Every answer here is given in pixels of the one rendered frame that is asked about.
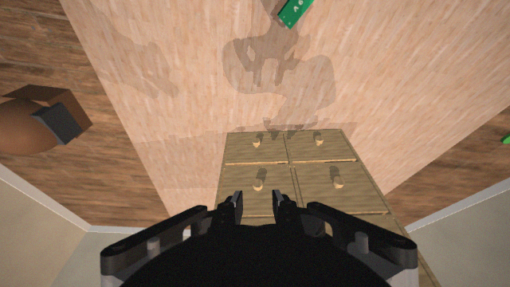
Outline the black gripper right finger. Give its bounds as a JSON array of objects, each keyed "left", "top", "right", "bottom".
[{"left": 272, "top": 190, "right": 419, "bottom": 287}]

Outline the light wooden chest of drawers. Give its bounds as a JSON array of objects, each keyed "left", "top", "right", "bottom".
[{"left": 214, "top": 129, "right": 441, "bottom": 287}]

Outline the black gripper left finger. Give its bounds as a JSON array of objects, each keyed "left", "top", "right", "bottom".
[{"left": 100, "top": 191, "right": 243, "bottom": 287}]

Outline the green nine-volt battery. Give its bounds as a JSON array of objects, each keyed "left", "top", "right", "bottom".
[{"left": 277, "top": 0, "right": 314, "bottom": 29}]

